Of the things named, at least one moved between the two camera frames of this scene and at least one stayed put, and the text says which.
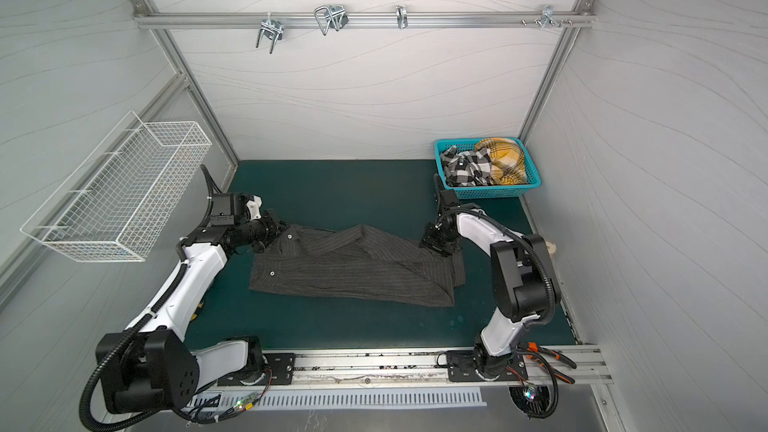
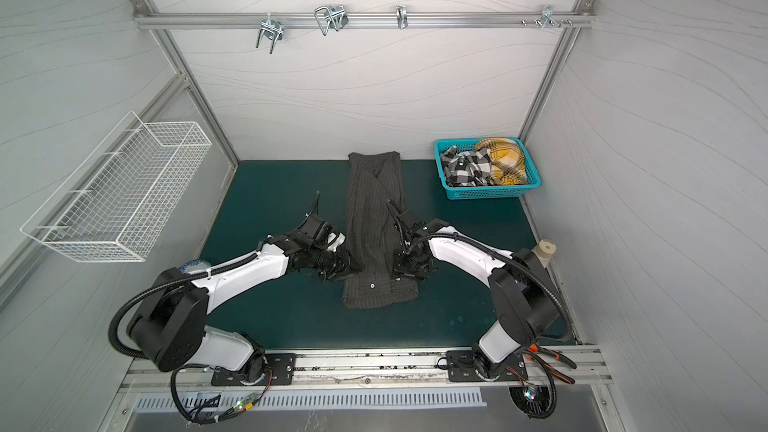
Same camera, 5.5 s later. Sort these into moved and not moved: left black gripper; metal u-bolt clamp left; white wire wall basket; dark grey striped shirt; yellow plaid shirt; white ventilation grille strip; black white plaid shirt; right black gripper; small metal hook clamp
Moved: right black gripper; dark grey striped shirt; left black gripper
Not moved: yellow plaid shirt; metal u-bolt clamp left; small metal hook clamp; black white plaid shirt; white wire wall basket; white ventilation grille strip
